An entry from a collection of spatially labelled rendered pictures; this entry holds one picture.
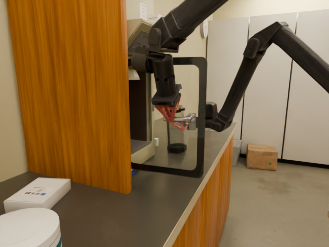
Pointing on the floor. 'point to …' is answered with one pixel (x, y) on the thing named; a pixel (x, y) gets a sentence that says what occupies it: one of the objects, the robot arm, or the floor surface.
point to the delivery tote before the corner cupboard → (236, 151)
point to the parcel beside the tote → (261, 157)
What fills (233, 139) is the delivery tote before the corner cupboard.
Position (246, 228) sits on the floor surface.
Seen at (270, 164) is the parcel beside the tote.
